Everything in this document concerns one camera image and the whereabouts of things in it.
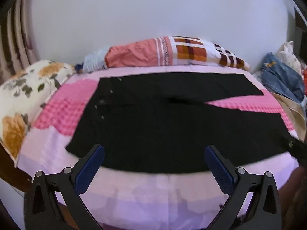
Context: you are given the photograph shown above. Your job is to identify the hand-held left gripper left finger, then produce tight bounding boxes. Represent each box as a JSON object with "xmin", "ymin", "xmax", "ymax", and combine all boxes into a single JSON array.
[{"xmin": 23, "ymin": 144, "xmax": 106, "ymax": 230}]

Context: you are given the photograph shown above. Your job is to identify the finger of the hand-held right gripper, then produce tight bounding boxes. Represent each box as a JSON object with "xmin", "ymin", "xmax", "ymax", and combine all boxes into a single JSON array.
[{"xmin": 279, "ymin": 135, "xmax": 307, "ymax": 167}]

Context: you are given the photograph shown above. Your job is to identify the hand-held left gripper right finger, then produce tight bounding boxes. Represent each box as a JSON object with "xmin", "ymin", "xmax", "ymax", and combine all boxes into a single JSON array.
[{"xmin": 204, "ymin": 145, "xmax": 282, "ymax": 230}]

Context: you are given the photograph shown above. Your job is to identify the black pants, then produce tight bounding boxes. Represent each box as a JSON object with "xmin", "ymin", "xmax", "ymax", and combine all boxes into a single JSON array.
[{"xmin": 65, "ymin": 73, "xmax": 298, "ymax": 174}]

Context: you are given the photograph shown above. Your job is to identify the person's right forearm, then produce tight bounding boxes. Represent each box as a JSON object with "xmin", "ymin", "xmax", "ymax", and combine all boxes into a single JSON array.
[{"xmin": 279, "ymin": 166, "xmax": 307, "ymax": 230}]

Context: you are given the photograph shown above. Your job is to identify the beige cloth bag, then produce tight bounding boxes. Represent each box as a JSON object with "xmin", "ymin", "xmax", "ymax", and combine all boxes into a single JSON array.
[{"xmin": 271, "ymin": 92, "xmax": 307, "ymax": 139}]

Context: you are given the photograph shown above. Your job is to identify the pink checked bedsheet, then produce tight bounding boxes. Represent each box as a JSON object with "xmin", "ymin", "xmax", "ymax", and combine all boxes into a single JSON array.
[{"xmin": 16, "ymin": 66, "xmax": 300, "ymax": 230}]

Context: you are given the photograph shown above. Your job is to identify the blue jeans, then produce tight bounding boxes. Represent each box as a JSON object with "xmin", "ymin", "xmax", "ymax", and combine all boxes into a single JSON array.
[{"xmin": 260, "ymin": 52, "xmax": 306, "ymax": 101}]

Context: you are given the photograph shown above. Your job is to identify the white floral cloth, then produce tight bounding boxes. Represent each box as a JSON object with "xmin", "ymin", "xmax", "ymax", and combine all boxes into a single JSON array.
[{"xmin": 275, "ymin": 41, "xmax": 307, "ymax": 77}]

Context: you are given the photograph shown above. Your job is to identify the floral pillow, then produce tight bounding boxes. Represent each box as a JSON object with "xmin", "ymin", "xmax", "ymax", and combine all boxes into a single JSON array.
[{"xmin": 0, "ymin": 60, "xmax": 76, "ymax": 168}]

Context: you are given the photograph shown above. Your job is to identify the folded orange plaid quilt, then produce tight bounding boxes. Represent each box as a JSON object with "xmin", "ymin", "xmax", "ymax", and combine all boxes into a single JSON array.
[{"xmin": 83, "ymin": 36, "xmax": 251, "ymax": 73}]

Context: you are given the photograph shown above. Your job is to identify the dark wooden furniture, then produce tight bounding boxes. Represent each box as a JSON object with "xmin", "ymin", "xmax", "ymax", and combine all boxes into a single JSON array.
[{"xmin": 294, "ymin": 6, "xmax": 307, "ymax": 55}]

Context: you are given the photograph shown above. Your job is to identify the striped floral curtain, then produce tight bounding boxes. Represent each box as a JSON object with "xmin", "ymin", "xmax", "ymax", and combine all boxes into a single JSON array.
[{"xmin": 0, "ymin": 0, "xmax": 37, "ymax": 82}]

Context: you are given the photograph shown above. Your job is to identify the dark wooden bed frame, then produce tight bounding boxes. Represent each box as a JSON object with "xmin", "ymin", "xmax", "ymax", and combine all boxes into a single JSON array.
[{"xmin": 0, "ymin": 141, "xmax": 33, "ymax": 192}]

